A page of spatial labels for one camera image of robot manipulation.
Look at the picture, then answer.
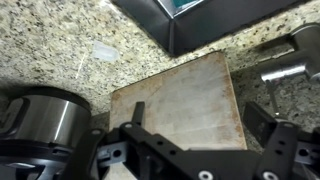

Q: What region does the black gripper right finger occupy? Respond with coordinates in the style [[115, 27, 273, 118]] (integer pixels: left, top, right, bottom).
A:
[[243, 101, 320, 180]]

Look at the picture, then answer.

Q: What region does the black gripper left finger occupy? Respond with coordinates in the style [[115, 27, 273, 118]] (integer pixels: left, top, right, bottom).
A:
[[63, 101, 214, 180]]

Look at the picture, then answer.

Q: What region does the large wooden cutting board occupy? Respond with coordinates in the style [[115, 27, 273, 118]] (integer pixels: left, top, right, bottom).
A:
[[109, 50, 248, 180]]

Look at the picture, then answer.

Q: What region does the steel gooseneck kitchen faucet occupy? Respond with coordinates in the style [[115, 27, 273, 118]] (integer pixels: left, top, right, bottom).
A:
[[259, 22, 320, 118]]

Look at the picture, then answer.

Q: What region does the small translucent plastic piece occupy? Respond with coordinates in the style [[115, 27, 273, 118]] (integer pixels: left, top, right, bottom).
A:
[[92, 41, 121, 63]]

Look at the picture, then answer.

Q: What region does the stainless steel sink basin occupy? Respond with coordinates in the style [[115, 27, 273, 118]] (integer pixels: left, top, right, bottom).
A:
[[111, 0, 303, 57]]

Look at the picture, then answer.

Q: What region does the teal sponge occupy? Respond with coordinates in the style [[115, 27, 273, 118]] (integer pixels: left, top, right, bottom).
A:
[[172, 0, 198, 8]]

